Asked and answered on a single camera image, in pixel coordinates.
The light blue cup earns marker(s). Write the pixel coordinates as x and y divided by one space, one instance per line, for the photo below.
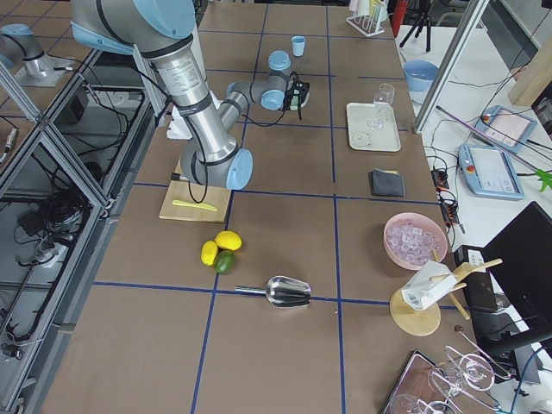
298 45

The wooden cutting board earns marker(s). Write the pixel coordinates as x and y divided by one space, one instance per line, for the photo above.
180 189

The blue bowl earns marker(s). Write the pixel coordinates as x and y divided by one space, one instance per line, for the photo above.
419 74

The steel ice scoop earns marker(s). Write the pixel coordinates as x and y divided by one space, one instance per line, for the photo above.
282 292

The black monitor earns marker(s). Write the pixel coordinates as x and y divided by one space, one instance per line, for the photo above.
524 276

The white carton box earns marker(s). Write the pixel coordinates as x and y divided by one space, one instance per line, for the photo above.
429 284

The wooden cup stand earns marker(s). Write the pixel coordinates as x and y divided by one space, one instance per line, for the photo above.
425 322

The aluminium frame post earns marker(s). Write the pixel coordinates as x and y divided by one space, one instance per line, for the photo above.
467 25

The grey folded cloth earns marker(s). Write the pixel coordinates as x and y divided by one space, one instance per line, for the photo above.
386 184

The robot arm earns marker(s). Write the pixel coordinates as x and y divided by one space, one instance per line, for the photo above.
162 32
19 45

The black tripod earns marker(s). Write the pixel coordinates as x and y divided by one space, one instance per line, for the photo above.
422 23

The cream bear tray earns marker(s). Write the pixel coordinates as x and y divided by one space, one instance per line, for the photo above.
362 138

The clear wine glass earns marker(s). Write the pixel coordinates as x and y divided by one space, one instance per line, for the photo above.
382 101

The yellow lemon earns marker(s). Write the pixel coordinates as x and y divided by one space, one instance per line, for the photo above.
228 240
209 252

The blue teach pendant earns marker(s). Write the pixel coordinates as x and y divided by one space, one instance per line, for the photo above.
509 128
489 173

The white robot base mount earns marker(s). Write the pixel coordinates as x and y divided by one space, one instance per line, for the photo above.
177 129

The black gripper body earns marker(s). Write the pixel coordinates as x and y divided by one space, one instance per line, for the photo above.
298 107

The green avocado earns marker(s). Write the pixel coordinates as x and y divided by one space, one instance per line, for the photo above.
224 262

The white cup rack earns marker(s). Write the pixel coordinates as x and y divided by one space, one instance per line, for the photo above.
367 16

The upturned wine glass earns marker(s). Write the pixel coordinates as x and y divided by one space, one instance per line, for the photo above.
467 374

